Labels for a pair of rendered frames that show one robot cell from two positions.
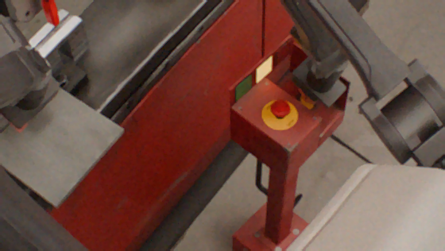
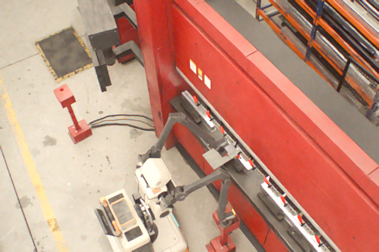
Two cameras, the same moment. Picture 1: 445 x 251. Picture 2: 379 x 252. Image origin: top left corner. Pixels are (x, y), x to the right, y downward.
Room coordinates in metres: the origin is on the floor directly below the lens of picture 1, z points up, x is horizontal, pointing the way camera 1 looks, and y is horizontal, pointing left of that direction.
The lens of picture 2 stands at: (1.16, -1.67, 4.48)
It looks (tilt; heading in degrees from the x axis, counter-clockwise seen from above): 56 degrees down; 112
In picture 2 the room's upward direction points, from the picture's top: 4 degrees counter-clockwise
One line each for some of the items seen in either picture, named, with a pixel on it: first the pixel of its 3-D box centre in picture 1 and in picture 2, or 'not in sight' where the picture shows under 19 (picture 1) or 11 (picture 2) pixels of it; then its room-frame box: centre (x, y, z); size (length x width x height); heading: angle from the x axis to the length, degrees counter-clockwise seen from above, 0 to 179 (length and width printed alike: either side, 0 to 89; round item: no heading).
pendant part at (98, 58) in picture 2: not in sight; (99, 61); (-0.61, 0.70, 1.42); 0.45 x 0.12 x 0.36; 128
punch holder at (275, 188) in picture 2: not in sight; (278, 184); (1.21, 0.09, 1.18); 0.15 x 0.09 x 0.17; 143
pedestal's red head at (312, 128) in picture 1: (290, 106); (225, 218); (0.86, -0.14, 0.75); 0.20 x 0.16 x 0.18; 135
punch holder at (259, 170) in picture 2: not in sight; (262, 167); (1.05, 0.21, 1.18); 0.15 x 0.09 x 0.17; 143
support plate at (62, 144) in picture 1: (36, 129); (220, 155); (0.67, 0.32, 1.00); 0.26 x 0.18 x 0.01; 53
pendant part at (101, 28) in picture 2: not in sight; (105, 47); (-0.57, 0.79, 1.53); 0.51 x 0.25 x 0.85; 128
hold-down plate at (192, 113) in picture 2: not in sight; (190, 112); (0.24, 0.76, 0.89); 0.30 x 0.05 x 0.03; 143
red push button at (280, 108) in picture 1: (280, 111); not in sight; (0.82, -0.12, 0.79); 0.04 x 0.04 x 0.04
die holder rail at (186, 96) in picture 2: not in sight; (198, 110); (0.32, 0.77, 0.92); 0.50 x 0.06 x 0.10; 143
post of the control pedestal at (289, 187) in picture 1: (281, 189); (224, 233); (0.86, -0.14, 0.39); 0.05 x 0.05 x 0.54; 45
